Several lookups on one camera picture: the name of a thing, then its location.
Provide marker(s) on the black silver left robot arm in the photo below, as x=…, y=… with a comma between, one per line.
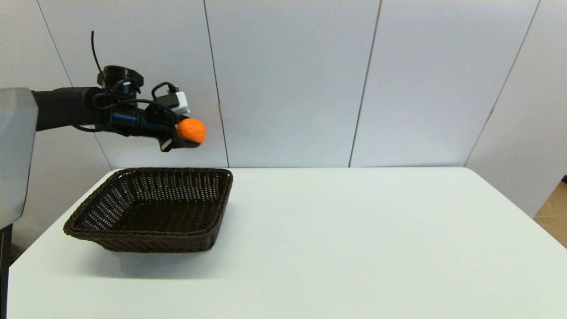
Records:
x=62, y=108

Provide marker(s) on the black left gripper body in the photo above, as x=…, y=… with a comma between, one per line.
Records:
x=137, y=122

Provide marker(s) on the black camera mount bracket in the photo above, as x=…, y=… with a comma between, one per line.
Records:
x=167, y=106

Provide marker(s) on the orange fruit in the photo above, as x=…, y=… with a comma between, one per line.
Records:
x=191, y=130

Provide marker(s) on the dark brown wicker basket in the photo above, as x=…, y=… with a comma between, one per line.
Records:
x=150, y=217

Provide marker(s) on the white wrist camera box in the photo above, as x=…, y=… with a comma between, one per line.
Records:
x=181, y=103

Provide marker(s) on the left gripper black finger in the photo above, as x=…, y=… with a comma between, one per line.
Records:
x=188, y=144

